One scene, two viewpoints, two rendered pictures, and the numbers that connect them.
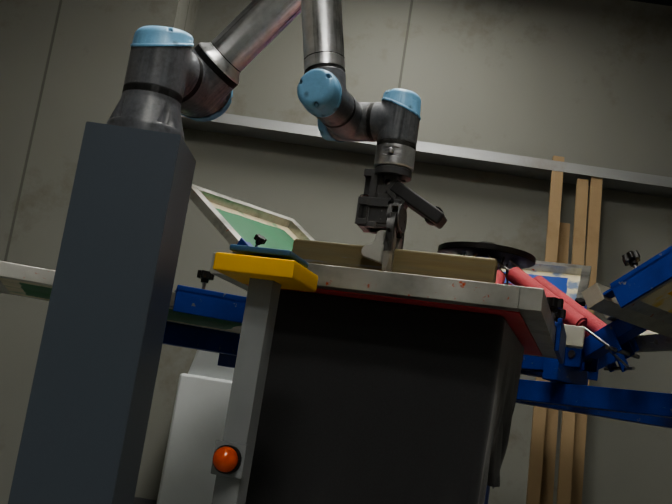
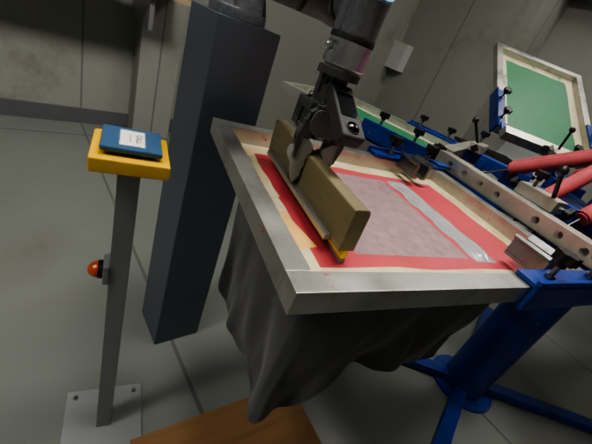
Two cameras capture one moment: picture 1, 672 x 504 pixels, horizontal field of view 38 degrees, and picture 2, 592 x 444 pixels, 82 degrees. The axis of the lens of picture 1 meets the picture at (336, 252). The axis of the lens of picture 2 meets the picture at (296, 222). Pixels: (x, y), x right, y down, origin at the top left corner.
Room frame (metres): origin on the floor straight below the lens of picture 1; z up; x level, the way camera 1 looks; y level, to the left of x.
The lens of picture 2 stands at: (1.29, -0.52, 1.24)
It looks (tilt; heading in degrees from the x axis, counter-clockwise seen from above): 29 degrees down; 41
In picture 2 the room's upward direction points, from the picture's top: 22 degrees clockwise
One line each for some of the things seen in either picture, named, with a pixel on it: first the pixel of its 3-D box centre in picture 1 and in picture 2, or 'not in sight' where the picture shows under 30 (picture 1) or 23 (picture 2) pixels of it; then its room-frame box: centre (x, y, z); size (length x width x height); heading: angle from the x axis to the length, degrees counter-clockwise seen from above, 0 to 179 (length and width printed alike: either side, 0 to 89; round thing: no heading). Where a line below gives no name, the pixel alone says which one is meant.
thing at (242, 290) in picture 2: (362, 421); (255, 278); (1.72, -0.09, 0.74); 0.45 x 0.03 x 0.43; 73
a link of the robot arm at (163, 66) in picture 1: (161, 62); not in sight; (1.82, 0.40, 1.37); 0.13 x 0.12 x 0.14; 157
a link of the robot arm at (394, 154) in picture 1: (394, 160); (344, 56); (1.75, -0.08, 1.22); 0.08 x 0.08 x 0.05
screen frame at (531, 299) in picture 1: (410, 313); (397, 204); (2.00, -0.17, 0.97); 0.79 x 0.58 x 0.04; 163
